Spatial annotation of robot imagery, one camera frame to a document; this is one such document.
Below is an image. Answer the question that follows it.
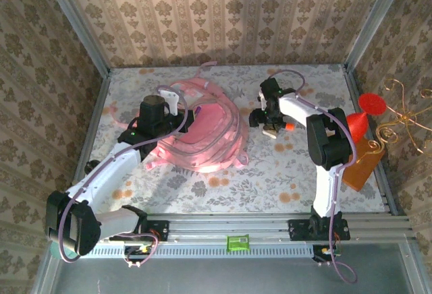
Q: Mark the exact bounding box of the small black control board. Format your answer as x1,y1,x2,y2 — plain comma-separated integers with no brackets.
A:
313,245,342,264
123,243,153,264

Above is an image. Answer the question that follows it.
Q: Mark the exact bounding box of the pink student backpack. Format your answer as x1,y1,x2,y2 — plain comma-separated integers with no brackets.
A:
107,60,250,174

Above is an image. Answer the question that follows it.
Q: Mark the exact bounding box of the orange wooden block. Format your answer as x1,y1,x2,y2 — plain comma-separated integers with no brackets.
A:
342,137,386,192

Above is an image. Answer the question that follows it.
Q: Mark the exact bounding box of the green wipes packet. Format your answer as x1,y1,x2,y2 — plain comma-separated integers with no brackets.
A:
225,233,251,252

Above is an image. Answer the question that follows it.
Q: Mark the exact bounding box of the translucent green plastic cup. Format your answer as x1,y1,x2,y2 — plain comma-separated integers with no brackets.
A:
49,241,68,261

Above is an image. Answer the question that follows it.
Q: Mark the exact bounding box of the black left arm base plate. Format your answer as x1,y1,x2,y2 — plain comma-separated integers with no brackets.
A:
109,218,169,242

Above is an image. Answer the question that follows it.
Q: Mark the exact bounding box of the grey slotted cable duct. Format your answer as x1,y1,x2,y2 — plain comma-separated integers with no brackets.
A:
90,241,315,258

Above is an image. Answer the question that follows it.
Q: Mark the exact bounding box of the aluminium frame post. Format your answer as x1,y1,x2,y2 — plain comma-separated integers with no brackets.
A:
37,0,111,76
344,0,412,72

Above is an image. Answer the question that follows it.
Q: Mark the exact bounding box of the red hourglass-shaped ornament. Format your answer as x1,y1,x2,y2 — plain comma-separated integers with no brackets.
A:
346,92,387,146

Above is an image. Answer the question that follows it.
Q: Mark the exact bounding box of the aluminium table edge rail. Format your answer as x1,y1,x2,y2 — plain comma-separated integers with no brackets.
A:
343,64,400,216
63,71,111,219

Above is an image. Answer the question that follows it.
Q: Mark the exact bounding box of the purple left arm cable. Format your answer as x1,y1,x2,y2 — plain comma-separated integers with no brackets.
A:
57,84,190,268

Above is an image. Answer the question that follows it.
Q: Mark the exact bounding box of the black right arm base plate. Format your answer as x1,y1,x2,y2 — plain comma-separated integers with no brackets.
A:
288,218,351,241

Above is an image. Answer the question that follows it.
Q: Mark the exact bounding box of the aluminium mounting rail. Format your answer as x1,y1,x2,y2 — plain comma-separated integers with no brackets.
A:
97,213,415,243

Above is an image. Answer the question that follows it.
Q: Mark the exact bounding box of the gold wire ornament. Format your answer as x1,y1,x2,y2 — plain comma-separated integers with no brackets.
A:
369,78,432,155

